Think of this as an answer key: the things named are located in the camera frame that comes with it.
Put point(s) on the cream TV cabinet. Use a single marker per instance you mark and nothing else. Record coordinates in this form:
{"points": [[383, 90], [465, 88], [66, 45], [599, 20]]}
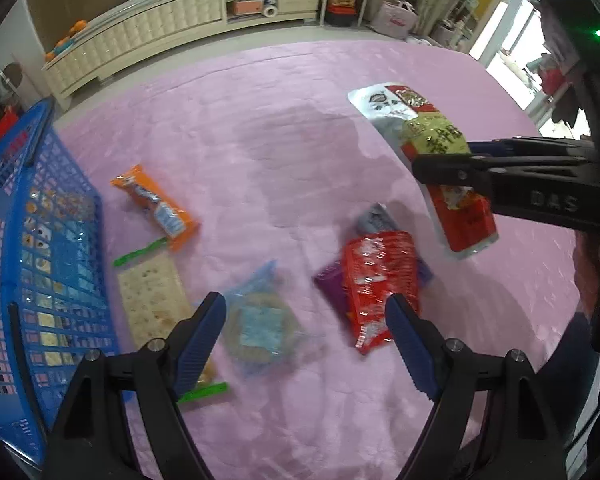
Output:
{"points": [[155, 25]]}

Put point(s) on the round cookie packet light blue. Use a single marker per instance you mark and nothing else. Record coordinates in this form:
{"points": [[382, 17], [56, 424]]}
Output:
{"points": [[260, 325]]}

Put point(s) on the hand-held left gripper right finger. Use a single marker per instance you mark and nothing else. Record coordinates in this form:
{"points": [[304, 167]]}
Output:
{"points": [[410, 345]]}

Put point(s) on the person's right hand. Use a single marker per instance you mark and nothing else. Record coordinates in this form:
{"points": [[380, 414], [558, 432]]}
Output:
{"points": [[592, 275]]}

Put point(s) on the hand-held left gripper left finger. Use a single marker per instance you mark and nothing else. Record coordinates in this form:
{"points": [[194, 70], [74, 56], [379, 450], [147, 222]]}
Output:
{"points": [[200, 340]]}

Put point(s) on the pink blanket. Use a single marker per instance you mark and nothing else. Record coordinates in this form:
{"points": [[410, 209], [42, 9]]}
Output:
{"points": [[280, 160]]}

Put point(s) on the pink tote bag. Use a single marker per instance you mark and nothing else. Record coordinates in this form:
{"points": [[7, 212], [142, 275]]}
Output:
{"points": [[395, 20]]}

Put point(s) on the blue tray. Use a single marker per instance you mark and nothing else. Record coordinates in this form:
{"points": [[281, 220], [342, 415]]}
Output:
{"points": [[66, 44]]}

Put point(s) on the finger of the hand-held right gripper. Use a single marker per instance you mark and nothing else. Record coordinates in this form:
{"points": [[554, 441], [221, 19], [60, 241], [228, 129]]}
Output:
{"points": [[530, 147], [445, 167]]}

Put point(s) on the purple snack packet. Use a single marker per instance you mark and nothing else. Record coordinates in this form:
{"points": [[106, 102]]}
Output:
{"points": [[330, 280]]}

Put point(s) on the red and white snack bag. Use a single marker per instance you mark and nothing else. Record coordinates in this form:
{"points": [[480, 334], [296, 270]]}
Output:
{"points": [[405, 105]]}

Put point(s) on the wooden clothes rack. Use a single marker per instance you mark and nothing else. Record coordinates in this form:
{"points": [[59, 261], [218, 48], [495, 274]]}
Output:
{"points": [[555, 80]]}

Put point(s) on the orange box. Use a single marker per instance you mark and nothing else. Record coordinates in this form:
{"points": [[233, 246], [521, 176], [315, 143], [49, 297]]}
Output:
{"points": [[247, 6]]}

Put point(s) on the round brown wall plaque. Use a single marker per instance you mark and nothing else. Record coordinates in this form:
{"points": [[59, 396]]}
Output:
{"points": [[11, 76]]}

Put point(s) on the orange snack packet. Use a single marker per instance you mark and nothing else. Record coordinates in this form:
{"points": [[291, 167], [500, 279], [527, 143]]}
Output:
{"points": [[155, 205]]}

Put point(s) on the paper towel roll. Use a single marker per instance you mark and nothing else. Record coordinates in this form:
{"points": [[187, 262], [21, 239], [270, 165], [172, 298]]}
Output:
{"points": [[270, 9]]}

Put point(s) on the red clear snack packet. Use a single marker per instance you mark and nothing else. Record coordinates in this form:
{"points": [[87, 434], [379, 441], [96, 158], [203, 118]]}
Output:
{"points": [[380, 280]]}

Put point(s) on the blue plastic basket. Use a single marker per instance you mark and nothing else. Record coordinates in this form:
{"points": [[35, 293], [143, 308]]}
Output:
{"points": [[10, 200]]}

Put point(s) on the cracker packet with green ends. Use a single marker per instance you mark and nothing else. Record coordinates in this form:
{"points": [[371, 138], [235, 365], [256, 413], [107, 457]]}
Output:
{"points": [[150, 295]]}

